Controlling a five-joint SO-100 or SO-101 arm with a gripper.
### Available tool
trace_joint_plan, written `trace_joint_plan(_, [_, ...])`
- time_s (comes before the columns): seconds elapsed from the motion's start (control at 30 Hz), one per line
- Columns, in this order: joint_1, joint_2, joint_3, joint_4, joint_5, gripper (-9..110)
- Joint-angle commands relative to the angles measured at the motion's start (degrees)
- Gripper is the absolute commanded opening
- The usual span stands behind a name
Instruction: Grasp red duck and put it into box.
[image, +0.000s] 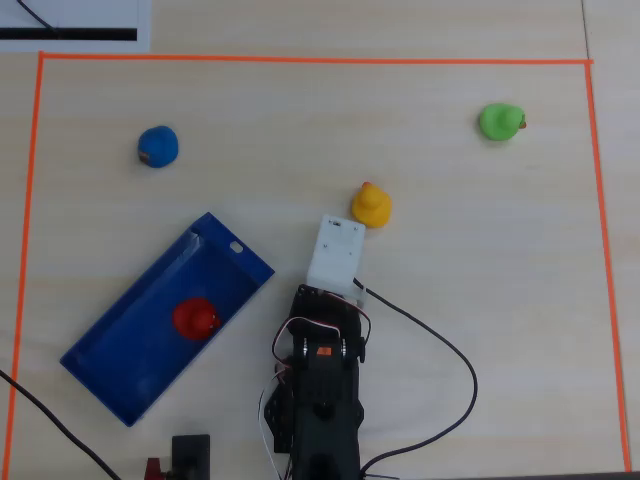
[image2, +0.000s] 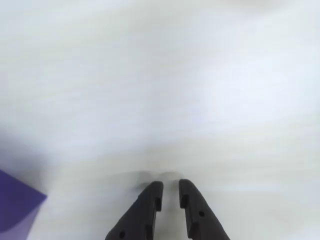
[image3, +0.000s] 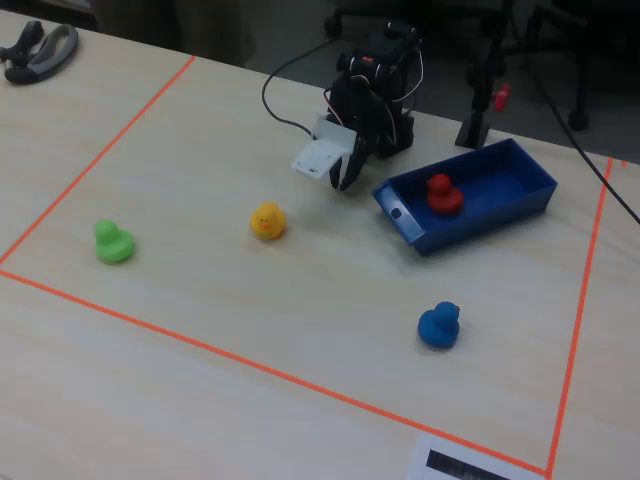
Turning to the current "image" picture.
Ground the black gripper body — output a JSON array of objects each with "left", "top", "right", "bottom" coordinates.
[{"left": 286, "top": 283, "right": 372, "bottom": 362}]

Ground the red rubber duck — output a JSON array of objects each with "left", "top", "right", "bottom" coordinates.
[{"left": 172, "top": 297, "right": 222, "bottom": 342}]

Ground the yellow rubber duck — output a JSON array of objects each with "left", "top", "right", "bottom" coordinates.
[{"left": 350, "top": 181, "right": 393, "bottom": 230}]

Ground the blue plastic box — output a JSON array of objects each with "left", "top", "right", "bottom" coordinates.
[{"left": 58, "top": 211, "right": 276, "bottom": 428}]

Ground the blue rubber duck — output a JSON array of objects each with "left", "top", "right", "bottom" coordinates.
[{"left": 137, "top": 125, "right": 180, "bottom": 170}]

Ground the green rubber duck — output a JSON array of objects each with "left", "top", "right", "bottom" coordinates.
[{"left": 478, "top": 102, "right": 528, "bottom": 143}]

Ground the black clamp stand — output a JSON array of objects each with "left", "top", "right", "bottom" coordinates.
[{"left": 171, "top": 434, "right": 212, "bottom": 480}]

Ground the orange tape strip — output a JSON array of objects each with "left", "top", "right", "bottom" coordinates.
[
  {"left": 5, "top": 52, "right": 46, "bottom": 480},
  {"left": 38, "top": 51, "right": 595, "bottom": 67},
  {"left": 583, "top": 62, "right": 633, "bottom": 474}
]

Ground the white camera housing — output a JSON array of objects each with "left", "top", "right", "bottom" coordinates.
[{"left": 305, "top": 214, "right": 368, "bottom": 307}]

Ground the black camera cable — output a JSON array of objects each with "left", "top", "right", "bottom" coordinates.
[{"left": 352, "top": 277, "right": 479, "bottom": 480}]

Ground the thick black cable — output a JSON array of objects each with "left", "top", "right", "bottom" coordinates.
[{"left": 0, "top": 369, "right": 122, "bottom": 480}]

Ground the thin black cable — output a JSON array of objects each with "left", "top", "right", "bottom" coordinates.
[{"left": 16, "top": 0, "right": 59, "bottom": 32}]

